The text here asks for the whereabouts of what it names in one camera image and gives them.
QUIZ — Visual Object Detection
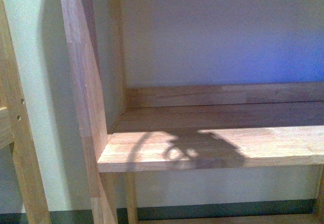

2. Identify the wooden shelf unit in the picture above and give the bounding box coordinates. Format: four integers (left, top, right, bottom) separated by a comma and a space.
61, 0, 323, 223

